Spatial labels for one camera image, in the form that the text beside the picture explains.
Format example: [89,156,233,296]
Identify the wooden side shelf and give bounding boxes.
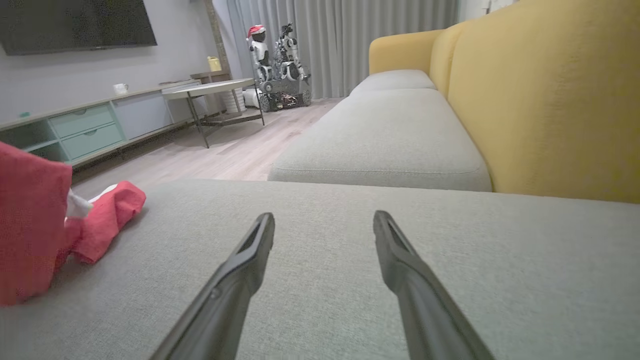
[190,70,232,116]

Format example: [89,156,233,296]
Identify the black wall television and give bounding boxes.
[0,0,158,56]

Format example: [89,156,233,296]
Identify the grey coffee table black legs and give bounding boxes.
[161,78,266,149]

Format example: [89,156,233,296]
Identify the red jersey thin white stripes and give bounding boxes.
[0,141,74,307]

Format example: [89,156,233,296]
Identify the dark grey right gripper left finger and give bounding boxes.
[150,212,276,360]

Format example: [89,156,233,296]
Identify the short grey sofa seat cushion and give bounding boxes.
[349,69,437,98]

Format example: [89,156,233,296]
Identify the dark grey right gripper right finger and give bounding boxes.
[373,210,496,360]

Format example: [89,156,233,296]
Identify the large yellow sofa backrest cushion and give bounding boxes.
[446,0,640,205]

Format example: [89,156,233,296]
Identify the grey sofa back cushion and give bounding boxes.
[267,88,493,192]

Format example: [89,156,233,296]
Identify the red shorts wide white stripe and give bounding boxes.
[55,181,147,266]

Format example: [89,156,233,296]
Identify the yellow sofa armrest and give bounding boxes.
[369,29,445,76]

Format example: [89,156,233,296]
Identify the white and black robot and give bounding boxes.
[274,22,311,82]

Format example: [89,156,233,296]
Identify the white round ribbed container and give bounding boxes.
[220,89,247,114]

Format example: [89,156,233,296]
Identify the grey curtain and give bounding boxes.
[212,0,461,99]

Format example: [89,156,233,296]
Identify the large grey sofa chaise cushion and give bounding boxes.
[0,179,640,360]

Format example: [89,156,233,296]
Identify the long low TV cabinet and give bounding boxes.
[0,79,208,168]

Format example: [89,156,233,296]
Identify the white robot with red cap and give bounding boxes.
[246,24,273,83]

